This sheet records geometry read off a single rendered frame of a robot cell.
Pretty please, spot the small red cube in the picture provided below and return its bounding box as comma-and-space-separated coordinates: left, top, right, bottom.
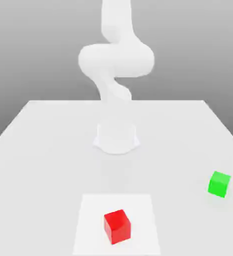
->
103, 208, 132, 245

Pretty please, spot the small green cube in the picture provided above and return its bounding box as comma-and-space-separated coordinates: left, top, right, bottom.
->
207, 170, 232, 199

